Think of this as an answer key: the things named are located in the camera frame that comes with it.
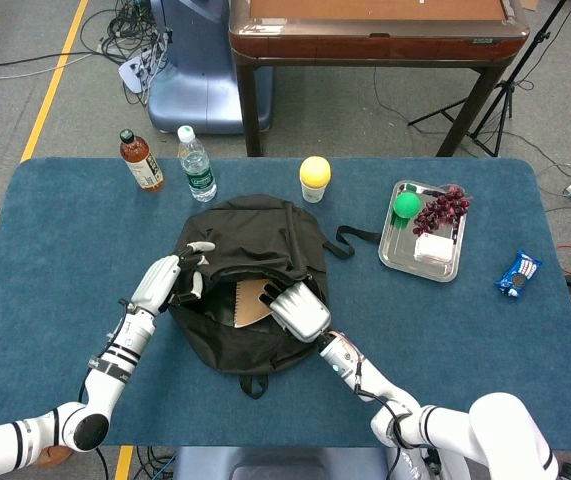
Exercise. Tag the bunch of red grapes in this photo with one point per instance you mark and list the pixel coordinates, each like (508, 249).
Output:
(440, 212)

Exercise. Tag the grey robot torso base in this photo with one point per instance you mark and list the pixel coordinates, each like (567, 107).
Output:
(275, 465)

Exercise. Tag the brown spiral notebook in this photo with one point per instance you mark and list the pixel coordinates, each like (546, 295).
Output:
(250, 305)

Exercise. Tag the brown mahjong table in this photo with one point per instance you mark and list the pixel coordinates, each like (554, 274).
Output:
(375, 35)

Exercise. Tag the green ball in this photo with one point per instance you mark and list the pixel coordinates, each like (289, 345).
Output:
(407, 205)

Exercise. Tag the black tripod stand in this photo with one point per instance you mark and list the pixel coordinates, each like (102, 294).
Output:
(507, 85)

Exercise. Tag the clear water bottle green label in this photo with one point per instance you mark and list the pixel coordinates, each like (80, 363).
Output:
(197, 170)

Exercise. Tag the blue carpet table mat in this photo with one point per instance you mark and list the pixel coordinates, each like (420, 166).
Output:
(65, 250)

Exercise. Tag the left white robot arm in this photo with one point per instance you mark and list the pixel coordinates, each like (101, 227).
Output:
(115, 365)

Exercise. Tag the amber tea bottle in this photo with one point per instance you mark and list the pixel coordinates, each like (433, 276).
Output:
(141, 162)

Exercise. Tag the cardboard box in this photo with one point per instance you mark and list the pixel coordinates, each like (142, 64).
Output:
(529, 4)

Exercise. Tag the white power strip with plugs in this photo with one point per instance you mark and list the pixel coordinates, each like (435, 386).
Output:
(132, 72)

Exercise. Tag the blue cookie pack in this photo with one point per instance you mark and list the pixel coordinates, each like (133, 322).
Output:
(517, 272)

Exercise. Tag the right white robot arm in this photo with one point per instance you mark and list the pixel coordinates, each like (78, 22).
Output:
(495, 430)

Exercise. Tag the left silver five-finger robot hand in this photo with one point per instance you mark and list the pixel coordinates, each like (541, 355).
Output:
(157, 282)

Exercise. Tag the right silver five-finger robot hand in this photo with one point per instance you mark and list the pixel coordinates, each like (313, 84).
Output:
(302, 312)

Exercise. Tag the white rectangular block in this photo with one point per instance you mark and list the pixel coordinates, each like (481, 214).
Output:
(433, 249)

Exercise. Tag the silver metal tray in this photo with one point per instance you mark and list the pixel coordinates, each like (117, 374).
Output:
(400, 250)

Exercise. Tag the blue-grey machine pedestal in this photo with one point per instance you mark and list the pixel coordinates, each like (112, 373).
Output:
(195, 75)

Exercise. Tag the black fabric backpack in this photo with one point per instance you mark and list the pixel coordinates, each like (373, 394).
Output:
(245, 230)

